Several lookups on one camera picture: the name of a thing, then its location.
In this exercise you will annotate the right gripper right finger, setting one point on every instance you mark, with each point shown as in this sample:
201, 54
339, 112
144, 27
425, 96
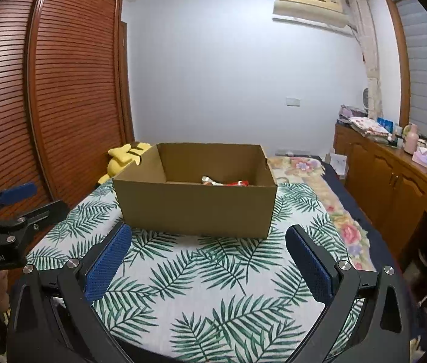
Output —
330, 281

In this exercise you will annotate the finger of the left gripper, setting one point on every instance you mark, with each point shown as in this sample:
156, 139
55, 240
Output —
28, 224
16, 194

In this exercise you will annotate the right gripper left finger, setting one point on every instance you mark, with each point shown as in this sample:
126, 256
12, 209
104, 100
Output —
92, 274

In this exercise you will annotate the white orange snack packet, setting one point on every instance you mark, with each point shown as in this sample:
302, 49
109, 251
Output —
208, 181

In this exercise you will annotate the floral bed quilt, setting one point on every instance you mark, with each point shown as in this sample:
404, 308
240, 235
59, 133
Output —
337, 222

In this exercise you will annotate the palm leaf bed cover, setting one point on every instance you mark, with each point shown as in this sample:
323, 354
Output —
206, 299

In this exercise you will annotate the wooden sideboard cabinet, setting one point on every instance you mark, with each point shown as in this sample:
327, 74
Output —
387, 185

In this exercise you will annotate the yellow Pikachu plush toy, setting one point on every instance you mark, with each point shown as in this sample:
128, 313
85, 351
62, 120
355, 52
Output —
121, 157

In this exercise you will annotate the white paper bag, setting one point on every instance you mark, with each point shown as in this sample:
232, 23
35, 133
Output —
338, 162

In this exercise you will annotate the red white snack packet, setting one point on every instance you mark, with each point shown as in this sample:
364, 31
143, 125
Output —
241, 183

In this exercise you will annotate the brown louvered wardrobe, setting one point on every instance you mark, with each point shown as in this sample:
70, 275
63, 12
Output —
63, 102

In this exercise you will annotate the brown cardboard box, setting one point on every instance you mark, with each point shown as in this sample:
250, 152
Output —
164, 192

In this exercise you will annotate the tissue box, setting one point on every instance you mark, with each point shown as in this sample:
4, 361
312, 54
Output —
420, 156

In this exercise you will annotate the folded floral cloth stack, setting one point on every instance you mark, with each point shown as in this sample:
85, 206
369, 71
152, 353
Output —
368, 127

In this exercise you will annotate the pink thermos jug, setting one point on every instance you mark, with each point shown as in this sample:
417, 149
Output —
411, 138

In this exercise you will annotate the small white fan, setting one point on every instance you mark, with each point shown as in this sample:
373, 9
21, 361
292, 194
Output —
366, 99

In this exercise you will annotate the beige curtain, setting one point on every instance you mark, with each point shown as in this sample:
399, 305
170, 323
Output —
368, 42

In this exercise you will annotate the white wall switch plate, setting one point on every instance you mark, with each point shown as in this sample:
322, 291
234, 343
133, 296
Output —
291, 101

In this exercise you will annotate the white wall air conditioner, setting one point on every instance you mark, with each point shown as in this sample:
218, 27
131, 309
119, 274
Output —
327, 14

